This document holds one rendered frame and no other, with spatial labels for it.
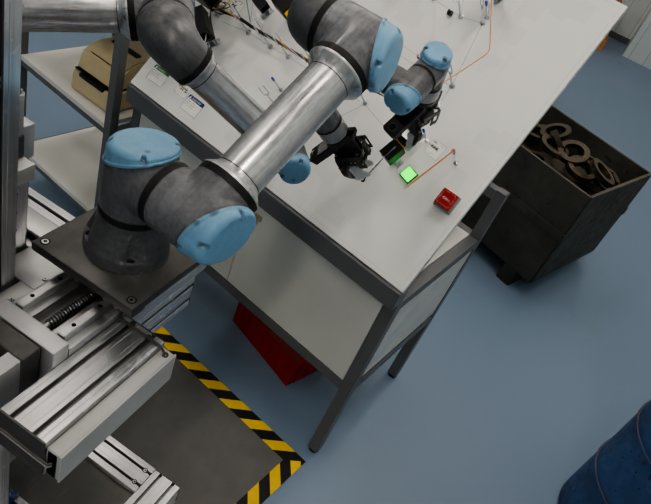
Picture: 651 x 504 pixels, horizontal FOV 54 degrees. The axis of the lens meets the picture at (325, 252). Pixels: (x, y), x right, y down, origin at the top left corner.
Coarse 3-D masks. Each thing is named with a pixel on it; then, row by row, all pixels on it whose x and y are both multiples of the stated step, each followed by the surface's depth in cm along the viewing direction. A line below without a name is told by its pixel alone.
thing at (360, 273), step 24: (144, 96) 214; (168, 120) 210; (192, 144) 207; (264, 192) 196; (288, 216) 193; (312, 240) 191; (336, 264) 188; (360, 264) 183; (384, 288) 180; (408, 288) 182
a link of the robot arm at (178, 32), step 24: (168, 0) 124; (144, 24) 123; (168, 24) 122; (192, 24) 125; (144, 48) 126; (168, 48) 122; (192, 48) 123; (168, 72) 126; (192, 72) 125; (216, 72) 128; (216, 96) 130; (240, 96) 133; (240, 120) 135; (288, 168) 144
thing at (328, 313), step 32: (256, 224) 208; (256, 256) 214; (288, 256) 205; (320, 256) 197; (256, 288) 220; (288, 288) 210; (320, 288) 201; (352, 288) 193; (288, 320) 216; (320, 320) 207; (352, 320) 198; (320, 352) 212; (352, 352) 203
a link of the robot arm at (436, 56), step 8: (424, 48) 150; (432, 48) 149; (440, 48) 149; (448, 48) 150; (424, 56) 149; (432, 56) 148; (440, 56) 148; (448, 56) 148; (424, 64) 149; (432, 64) 148; (440, 64) 148; (448, 64) 149; (432, 72) 149; (440, 72) 150; (440, 80) 152; (440, 88) 157
